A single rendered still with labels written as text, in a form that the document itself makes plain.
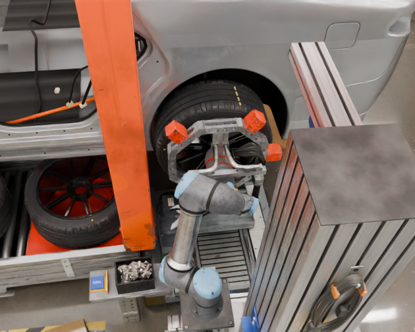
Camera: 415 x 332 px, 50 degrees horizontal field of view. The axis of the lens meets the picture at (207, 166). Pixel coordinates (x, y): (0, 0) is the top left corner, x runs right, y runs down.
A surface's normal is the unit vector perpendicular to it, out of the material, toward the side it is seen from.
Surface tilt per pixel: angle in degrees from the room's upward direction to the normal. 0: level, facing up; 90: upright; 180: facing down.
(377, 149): 0
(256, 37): 90
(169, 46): 90
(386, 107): 0
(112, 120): 90
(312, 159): 0
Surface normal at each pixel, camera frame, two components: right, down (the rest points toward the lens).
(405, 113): 0.04, -0.64
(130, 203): 0.15, 0.76
